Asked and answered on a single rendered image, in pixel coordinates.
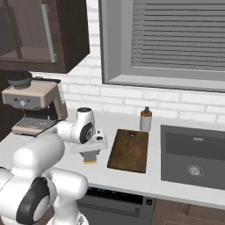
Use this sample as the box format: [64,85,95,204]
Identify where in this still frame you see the grey dishwasher handle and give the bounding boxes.
[76,201,142,218]

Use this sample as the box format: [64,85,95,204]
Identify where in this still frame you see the brown base cupboard door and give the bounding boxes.
[151,198,225,225]

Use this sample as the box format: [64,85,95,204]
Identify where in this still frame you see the grey window frame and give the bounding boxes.
[98,0,225,93]

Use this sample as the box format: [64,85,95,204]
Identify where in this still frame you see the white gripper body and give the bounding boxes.
[69,136,109,155]

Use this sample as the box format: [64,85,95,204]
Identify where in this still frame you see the dark brown wall cupboard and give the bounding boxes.
[0,0,91,75]

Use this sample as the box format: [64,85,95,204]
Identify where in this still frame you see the white bottle with orange cap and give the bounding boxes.
[139,105,153,133]

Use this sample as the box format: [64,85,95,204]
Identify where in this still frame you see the beige coffee machine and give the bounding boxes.
[1,70,69,137]

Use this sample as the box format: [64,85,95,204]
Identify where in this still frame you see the glass cupboard door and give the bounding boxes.
[0,0,66,64]

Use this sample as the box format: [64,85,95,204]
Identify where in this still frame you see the yellow and grey sponge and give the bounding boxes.
[83,150,100,165]

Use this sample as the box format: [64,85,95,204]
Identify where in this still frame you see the dark brown tall cabinet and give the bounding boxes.
[0,69,25,142]

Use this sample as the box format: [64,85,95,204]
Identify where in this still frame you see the grey sink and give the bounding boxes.
[159,124,225,192]

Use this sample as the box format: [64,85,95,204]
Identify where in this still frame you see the grey dishwasher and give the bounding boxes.
[76,186,156,225]

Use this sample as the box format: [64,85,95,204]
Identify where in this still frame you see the brown wooden cutting board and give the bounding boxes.
[106,128,150,174]

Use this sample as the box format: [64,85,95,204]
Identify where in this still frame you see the grey window blinds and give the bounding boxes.
[130,0,225,72]

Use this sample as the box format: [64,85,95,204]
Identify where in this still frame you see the silver cupboard door handle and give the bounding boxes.
[40,3,57,64]

